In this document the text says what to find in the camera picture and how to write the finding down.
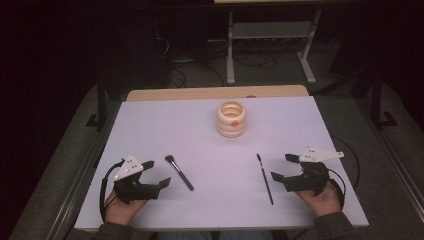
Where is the cream ribbed brush holder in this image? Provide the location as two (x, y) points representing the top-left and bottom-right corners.
(216, 100), (248, 138)

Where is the person's right hand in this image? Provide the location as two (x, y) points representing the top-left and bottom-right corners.
(296, 181), (343, 218)

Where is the fluffy black makeup brush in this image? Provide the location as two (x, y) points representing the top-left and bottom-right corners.
(164, 154), (195, 192)

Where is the tangle of floor cables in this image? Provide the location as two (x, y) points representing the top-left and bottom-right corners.
(153, 36), (278, 89)

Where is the right hand-held gripper cable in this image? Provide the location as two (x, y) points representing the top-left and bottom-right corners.
(327, 168), (347, 208)

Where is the white metal desk frame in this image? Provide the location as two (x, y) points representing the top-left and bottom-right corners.
(213, 0), (334, 86)

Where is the left hand-held gripper cable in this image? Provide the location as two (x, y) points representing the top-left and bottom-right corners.
(99, 159), (125, 223)

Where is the hand-held gripper cable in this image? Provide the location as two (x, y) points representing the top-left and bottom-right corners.
(327, 168), (347, 208)
(99, 159), (125, 223)

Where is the black metal stand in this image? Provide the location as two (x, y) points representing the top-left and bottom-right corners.
(85, 76), (108, 132)
(370, 71), (399, 130)

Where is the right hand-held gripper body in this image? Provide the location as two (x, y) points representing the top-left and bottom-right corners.
(283, 146), (345, 194)

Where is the thin black brush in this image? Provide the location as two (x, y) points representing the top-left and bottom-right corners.
(256, 153), (275, 206)

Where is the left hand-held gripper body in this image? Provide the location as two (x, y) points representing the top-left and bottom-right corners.
(113, 154), (161, 205)

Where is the black cable beside table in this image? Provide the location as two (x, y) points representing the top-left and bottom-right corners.
(331, 135), (361, 191)

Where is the person's left hand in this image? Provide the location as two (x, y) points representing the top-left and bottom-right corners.
(104, 190), (148, 227)

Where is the metal frame rail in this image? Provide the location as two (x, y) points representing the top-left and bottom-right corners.
(46, 108), (116, 240)
(354, 98), (424, 209)

